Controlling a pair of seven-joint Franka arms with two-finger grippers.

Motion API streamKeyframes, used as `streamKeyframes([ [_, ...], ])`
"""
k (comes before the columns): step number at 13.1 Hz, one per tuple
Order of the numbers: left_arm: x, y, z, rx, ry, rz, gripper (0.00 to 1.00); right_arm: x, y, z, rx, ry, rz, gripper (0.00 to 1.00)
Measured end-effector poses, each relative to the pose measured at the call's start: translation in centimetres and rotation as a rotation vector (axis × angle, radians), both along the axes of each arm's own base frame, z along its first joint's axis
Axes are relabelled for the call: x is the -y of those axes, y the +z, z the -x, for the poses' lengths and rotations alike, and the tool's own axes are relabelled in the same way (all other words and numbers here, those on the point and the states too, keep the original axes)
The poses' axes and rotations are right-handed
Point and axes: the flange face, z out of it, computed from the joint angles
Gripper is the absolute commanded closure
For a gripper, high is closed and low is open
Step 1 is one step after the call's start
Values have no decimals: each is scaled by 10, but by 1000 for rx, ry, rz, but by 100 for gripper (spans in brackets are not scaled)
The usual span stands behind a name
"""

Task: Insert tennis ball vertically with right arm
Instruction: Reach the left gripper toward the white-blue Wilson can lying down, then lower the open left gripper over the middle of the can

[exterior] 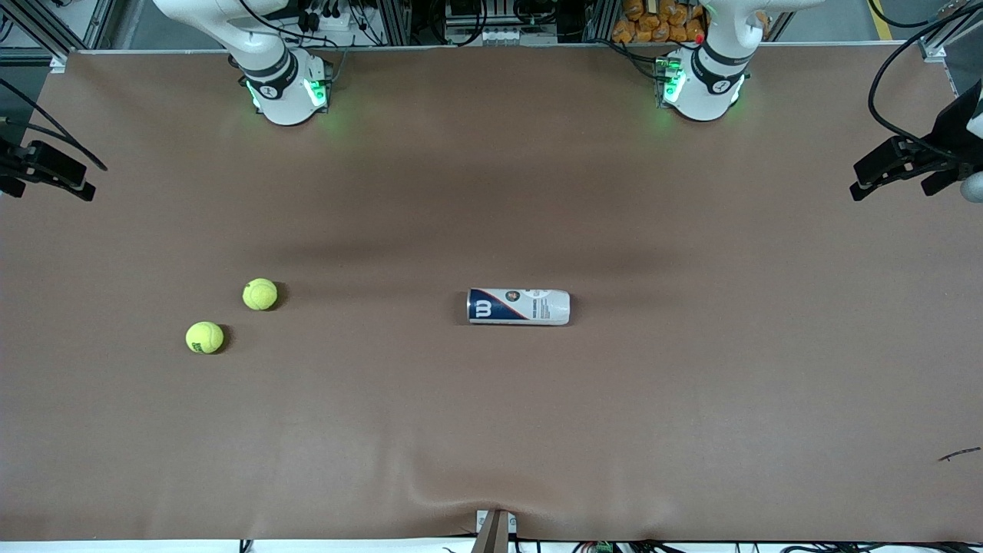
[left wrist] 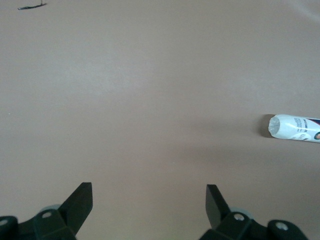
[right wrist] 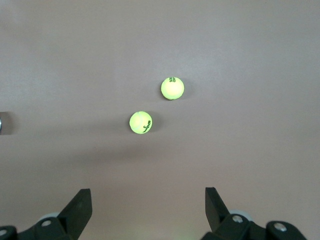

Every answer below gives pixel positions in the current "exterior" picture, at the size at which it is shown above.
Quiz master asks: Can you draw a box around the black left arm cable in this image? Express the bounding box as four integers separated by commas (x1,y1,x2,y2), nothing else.
867,0,983,148

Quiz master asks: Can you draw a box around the aluminium frame profile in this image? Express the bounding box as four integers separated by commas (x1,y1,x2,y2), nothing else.
918,0,983,62
0,0,116,74

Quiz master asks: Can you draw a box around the yellow tennis ball dark print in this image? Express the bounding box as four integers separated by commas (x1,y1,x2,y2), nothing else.
185,321,225,355

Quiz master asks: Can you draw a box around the brown table cover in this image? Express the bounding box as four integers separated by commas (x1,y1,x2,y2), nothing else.
0,42,983,542

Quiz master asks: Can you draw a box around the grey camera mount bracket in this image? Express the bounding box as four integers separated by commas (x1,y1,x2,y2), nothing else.
475,508,518,553

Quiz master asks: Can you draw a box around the plain yellow tennis ball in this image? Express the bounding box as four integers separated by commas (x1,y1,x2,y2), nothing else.
243,278,279,312

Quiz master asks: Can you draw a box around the blue white tennis ball can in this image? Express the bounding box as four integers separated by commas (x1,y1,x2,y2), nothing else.
467,288,571,326

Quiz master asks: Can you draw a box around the pile of orange bags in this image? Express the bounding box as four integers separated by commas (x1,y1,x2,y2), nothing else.
612,0,707,44

